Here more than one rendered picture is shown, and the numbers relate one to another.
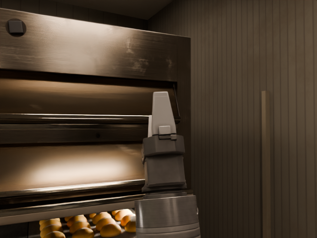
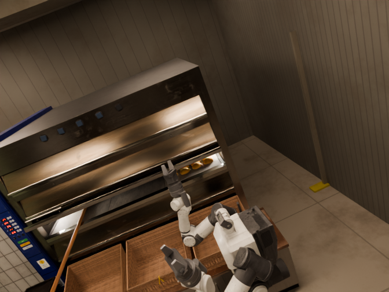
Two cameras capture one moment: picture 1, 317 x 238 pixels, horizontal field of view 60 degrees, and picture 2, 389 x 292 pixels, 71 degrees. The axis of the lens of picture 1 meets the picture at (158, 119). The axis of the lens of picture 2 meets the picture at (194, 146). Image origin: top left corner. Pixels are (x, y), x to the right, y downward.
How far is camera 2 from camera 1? 137 cm
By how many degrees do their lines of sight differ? 33
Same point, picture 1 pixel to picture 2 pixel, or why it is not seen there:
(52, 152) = (155, 148)
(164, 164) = (168, 179)
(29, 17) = (121, 100)
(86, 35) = (146, 94)
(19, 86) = (131, 128)
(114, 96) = (171, 115)
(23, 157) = (146, 153)
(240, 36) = not seen: outside the picture
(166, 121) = (165, 171)
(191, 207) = (177, 186)
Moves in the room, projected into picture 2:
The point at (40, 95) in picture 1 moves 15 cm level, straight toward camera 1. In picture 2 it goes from (140, 129) to (139, 134)
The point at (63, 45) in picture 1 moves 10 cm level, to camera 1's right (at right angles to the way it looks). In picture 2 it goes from (139, 104) to (149, 101)
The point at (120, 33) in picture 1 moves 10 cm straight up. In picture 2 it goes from (161, 84) to (156, 73)
